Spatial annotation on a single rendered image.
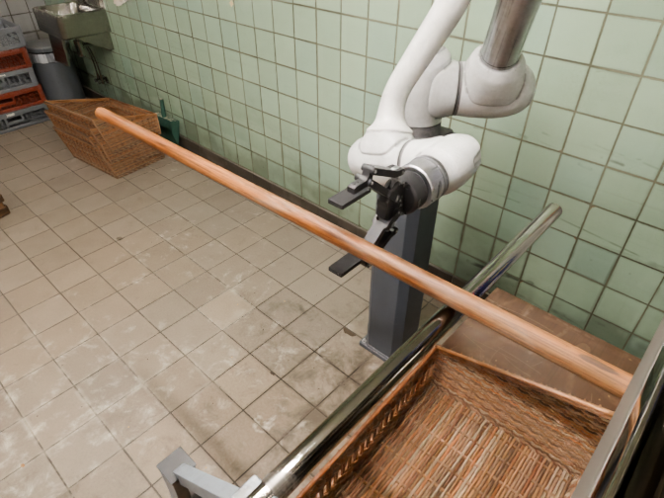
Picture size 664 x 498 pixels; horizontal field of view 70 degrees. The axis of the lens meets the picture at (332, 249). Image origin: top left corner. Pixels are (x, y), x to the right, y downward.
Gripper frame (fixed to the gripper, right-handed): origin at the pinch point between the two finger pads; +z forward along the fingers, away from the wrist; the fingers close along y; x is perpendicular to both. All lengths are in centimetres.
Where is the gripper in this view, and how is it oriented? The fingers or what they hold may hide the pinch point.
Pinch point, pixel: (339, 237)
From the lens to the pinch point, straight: 76.8
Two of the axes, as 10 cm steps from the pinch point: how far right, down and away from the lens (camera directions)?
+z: -6.7, 4.6, -5.9
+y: 0.0, 7.9, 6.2
